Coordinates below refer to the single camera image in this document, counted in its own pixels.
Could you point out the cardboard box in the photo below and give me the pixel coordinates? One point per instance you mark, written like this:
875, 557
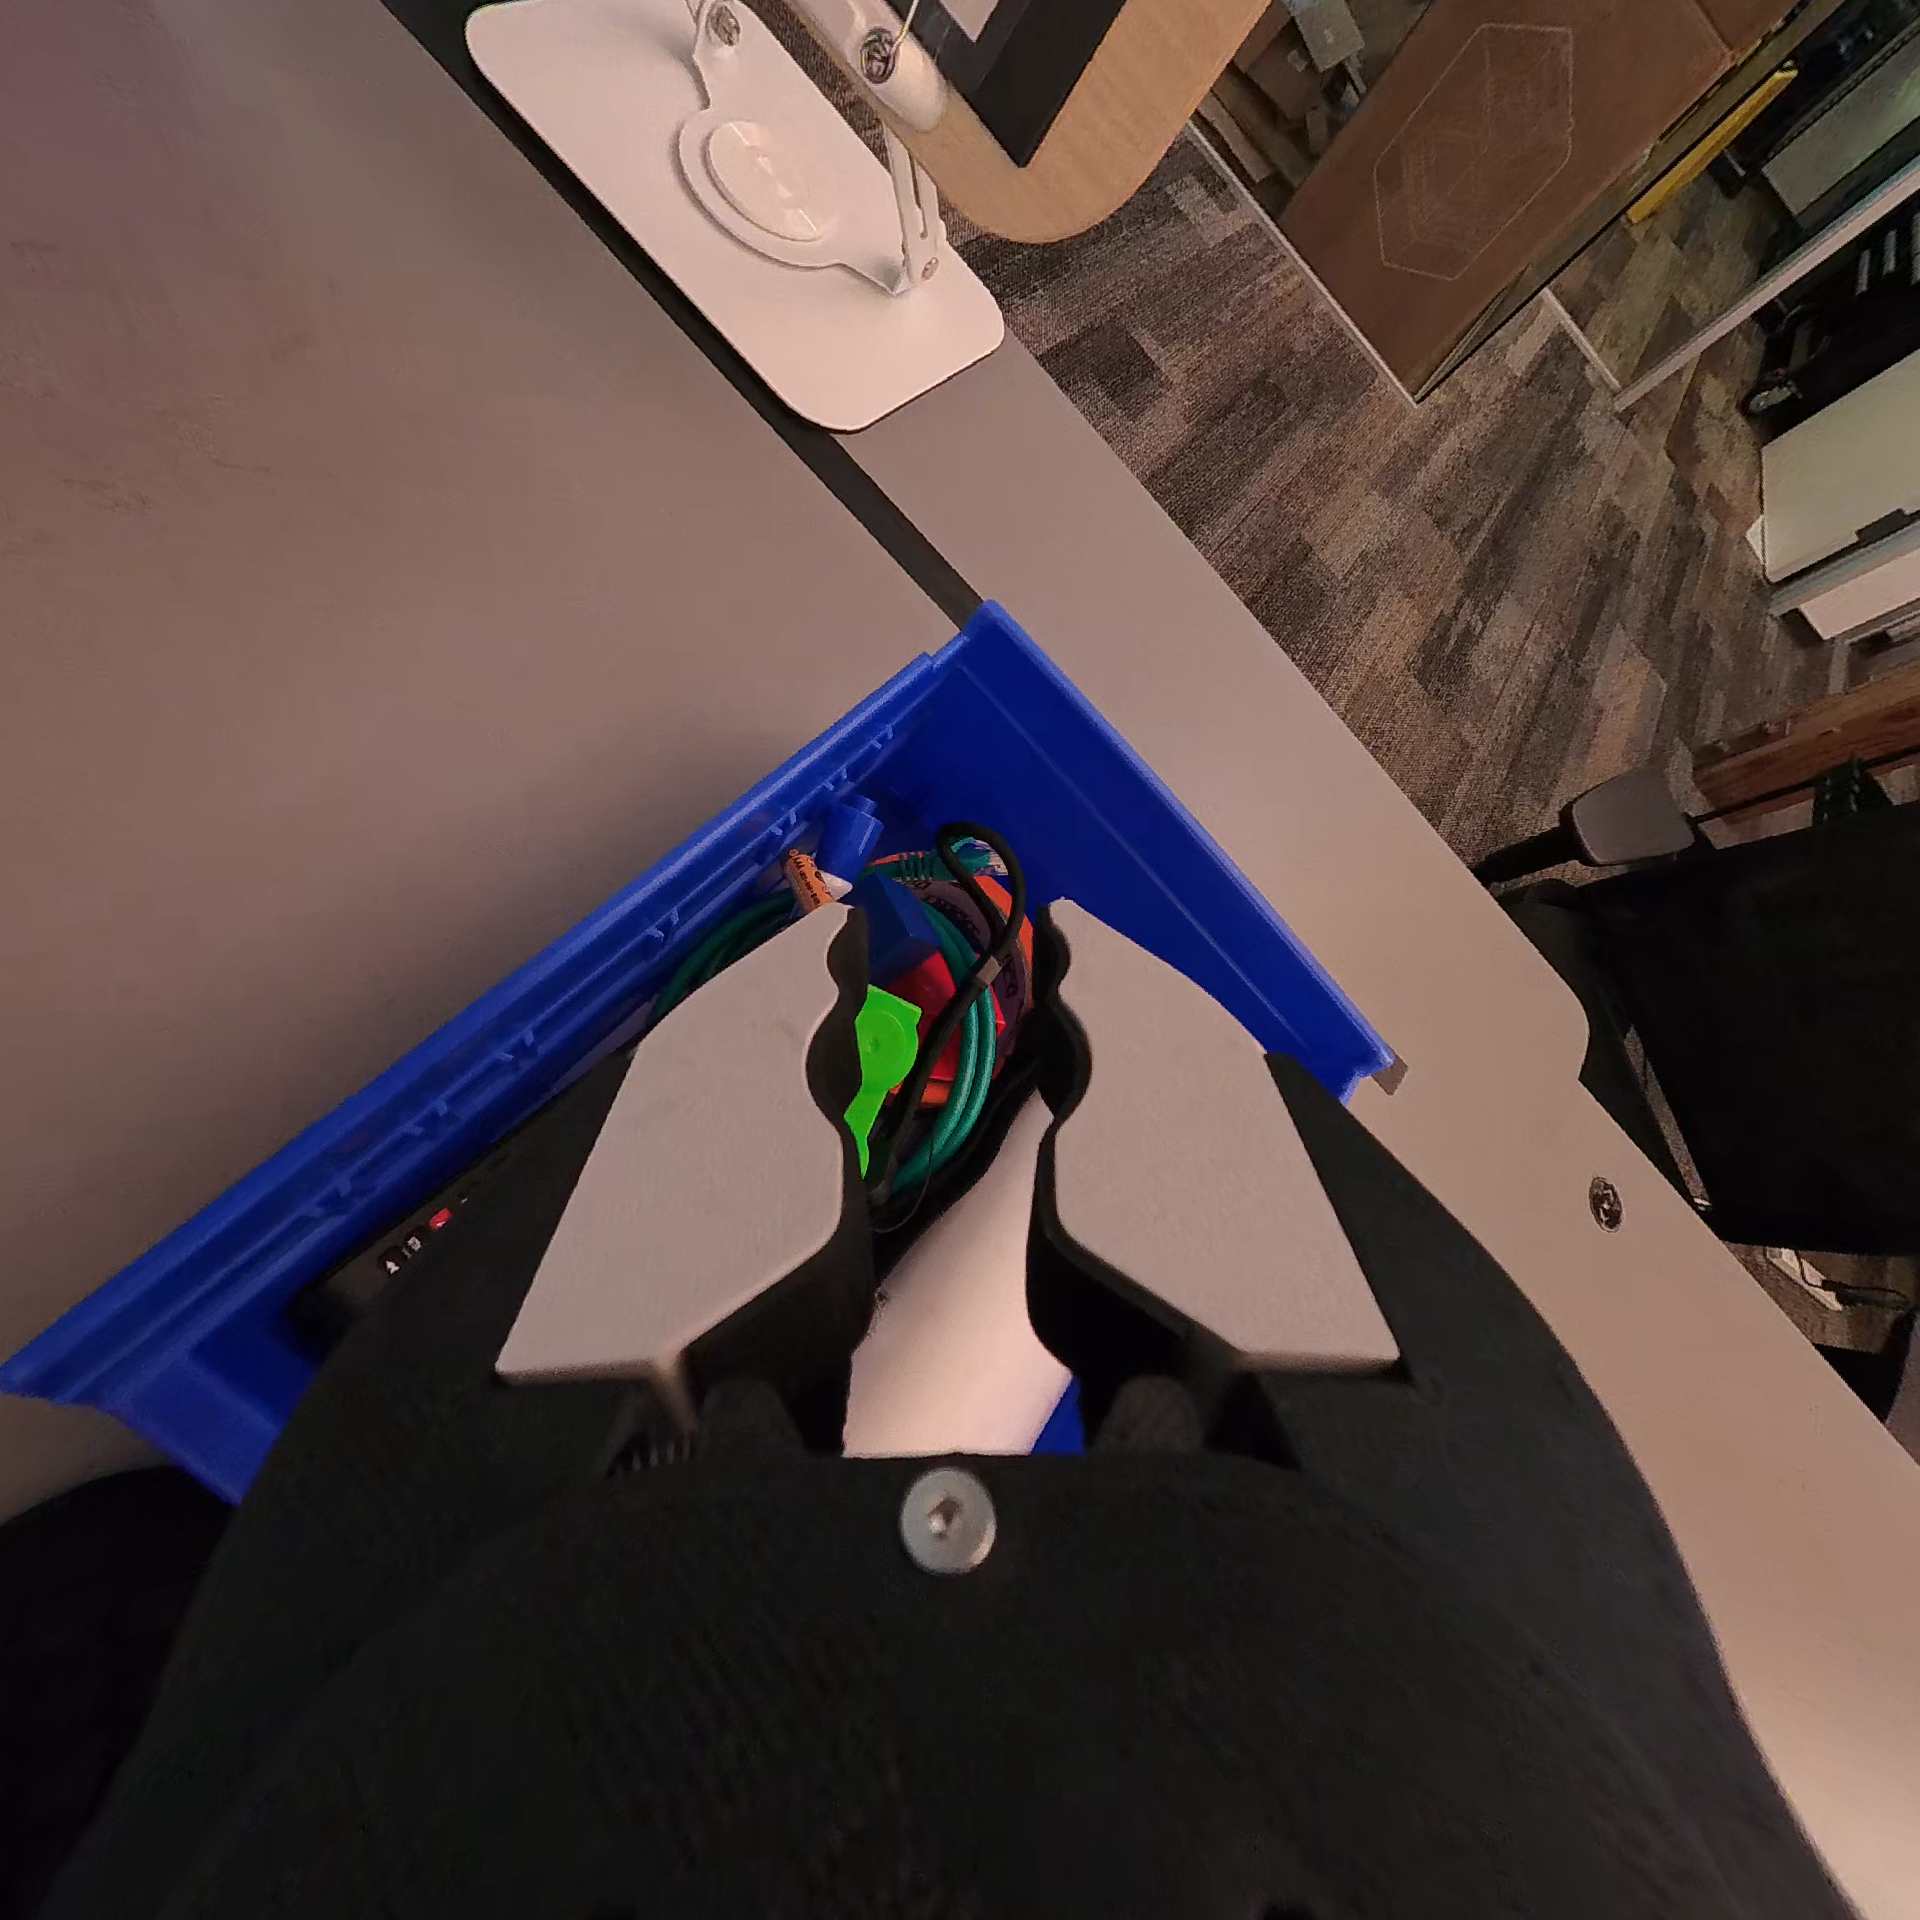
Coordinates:
1470, 182

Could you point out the white tablet stand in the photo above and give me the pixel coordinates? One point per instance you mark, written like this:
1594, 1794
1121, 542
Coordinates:
840, 300

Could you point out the orange battery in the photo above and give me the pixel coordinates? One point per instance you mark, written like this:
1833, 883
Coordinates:
809, 882

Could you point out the small blue block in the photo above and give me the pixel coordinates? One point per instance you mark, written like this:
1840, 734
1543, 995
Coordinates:
896, 922

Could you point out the white door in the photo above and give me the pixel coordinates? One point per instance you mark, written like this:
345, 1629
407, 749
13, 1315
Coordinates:
1845, 482

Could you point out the blue plastic bin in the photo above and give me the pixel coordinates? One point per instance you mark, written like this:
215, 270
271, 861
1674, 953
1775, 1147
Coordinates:
1079, 781

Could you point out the green flat plastic piece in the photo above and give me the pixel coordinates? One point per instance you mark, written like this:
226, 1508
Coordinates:
886, 1043

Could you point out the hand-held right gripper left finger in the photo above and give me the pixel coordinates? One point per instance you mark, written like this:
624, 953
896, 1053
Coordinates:
704, 1202

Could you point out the black oblong object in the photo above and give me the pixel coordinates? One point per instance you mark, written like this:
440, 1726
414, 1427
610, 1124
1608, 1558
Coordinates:
389, 1260

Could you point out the round desk grommet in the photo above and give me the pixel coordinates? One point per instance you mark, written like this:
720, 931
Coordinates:
1605, 1204

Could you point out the orange round object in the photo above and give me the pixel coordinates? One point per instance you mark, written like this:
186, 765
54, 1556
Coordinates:
938, 998

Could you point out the white tube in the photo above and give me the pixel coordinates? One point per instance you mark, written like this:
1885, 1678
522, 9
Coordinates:
944, 1350

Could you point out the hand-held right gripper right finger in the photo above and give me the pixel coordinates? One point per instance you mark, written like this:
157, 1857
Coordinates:
1214, 1215

